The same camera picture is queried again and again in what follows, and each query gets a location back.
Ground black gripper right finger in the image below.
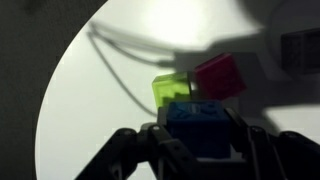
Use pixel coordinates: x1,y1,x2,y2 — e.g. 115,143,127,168
224,107,320,180

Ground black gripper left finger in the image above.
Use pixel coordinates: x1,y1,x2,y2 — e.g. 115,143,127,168
74,123,201,180

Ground blue dice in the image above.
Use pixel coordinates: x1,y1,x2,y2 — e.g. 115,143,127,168
165,99,233,159

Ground yellow dice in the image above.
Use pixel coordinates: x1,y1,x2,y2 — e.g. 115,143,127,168
151,71,193,109

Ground pink dice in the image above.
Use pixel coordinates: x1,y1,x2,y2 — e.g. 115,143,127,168
194,52,248,101

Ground round white table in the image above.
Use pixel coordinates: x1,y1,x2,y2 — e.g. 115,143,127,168
34,0,320,180

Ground thin white cable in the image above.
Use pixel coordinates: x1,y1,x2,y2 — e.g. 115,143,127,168
86,21,178,118

